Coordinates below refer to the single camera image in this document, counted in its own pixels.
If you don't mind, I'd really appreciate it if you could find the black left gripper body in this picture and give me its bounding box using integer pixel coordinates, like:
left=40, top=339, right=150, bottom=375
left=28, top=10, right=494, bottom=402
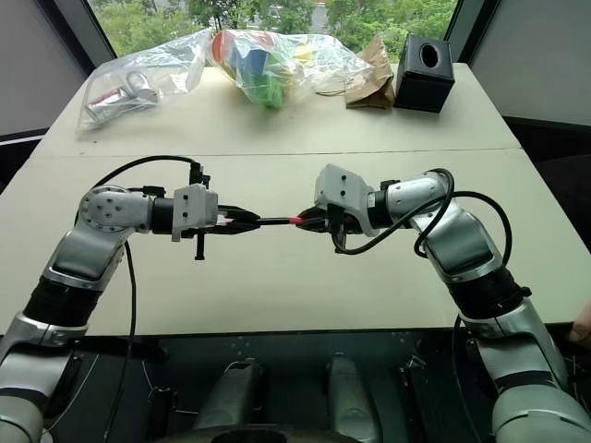
left=187, top=160, right=221, bottom=262

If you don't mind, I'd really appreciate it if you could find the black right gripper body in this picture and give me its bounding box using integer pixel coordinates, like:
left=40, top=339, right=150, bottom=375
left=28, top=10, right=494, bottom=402
left=322, top=204, right=367, bottom=253

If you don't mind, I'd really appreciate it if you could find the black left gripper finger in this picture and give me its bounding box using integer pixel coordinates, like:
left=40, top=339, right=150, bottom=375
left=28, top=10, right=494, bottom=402
left=216, top=220, right=259, bottom=236
left=217, top=204, right=260, bottom=222

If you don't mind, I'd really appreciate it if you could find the black marker pen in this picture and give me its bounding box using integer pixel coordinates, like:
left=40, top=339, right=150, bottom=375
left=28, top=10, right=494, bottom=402
left=218, top=213, right=295, bottom=229

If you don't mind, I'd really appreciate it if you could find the bare person hand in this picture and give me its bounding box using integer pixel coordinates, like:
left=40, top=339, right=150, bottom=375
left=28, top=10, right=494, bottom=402
left=568, top=303, right=591, bottom=344

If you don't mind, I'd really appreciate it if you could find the green block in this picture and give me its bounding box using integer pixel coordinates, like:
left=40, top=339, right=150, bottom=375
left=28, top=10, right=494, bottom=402
left=251, top=72, right=284, bottom=109

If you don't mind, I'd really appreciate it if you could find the silver metal part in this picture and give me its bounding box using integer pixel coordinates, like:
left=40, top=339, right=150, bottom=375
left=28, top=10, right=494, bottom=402
left=84, top=71, right=162, bottom=122

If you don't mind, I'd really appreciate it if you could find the blue block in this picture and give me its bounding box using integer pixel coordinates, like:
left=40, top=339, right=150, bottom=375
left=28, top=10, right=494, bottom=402
left=236, top=47, right=270, bottom=76

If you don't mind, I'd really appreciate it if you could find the orange block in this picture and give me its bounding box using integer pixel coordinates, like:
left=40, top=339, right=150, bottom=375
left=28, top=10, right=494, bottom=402
left=211, top=30, right=237, bottom=66

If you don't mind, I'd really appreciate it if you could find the clear plastic bag with metal parts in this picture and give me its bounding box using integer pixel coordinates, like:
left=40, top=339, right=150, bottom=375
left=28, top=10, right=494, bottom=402
left=75, top=28, right=212, bottom=140

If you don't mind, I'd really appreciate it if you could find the brown paper bag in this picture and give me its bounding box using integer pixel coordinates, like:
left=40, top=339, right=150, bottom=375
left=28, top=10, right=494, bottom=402
left=344, top=33, right=397, bottom=112

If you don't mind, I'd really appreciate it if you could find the clear plastic bag with blocks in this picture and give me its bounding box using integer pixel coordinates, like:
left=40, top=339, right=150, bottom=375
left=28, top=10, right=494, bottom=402
left=205, top=27, right=376, bottom=110

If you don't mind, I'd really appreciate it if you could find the black box with round hole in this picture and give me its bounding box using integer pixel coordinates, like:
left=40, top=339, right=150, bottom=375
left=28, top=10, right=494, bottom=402
left=392, top=32, right=456, bottom=114

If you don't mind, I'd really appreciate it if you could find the dark rounded shape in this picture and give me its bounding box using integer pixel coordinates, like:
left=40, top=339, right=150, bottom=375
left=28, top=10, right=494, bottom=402
left=195, top=358, right=266, bottom=433
left=323, top=353, right=378, bottom=442

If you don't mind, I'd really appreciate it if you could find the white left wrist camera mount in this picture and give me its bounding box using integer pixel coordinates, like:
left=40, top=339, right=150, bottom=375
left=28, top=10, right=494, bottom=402
left=172, top=183, right=220, bottom=243

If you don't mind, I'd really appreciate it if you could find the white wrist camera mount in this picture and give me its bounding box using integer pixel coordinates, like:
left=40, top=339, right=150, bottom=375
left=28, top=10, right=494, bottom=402
left=172, top=183, right=220, bottom=243
left=314, top=163, right=376, bottom=237

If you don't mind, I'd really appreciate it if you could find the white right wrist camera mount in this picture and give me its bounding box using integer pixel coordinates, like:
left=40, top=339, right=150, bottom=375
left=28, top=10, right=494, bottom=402
left=314, top=163, right=376, bottom=237

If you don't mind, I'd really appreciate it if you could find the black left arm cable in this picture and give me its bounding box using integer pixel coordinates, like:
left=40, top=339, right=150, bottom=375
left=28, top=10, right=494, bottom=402
left=90, top=154, right=205, bottom=443

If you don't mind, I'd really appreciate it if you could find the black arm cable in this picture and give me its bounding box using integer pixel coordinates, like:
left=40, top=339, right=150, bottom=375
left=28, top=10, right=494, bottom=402
left=90, top=154, right=205, bottom=443
left=332, top=168, right=513, bottom=257

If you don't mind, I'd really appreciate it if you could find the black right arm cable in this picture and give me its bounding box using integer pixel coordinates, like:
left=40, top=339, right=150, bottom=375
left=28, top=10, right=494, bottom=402
left=332, top=168, right=513, bottom=257

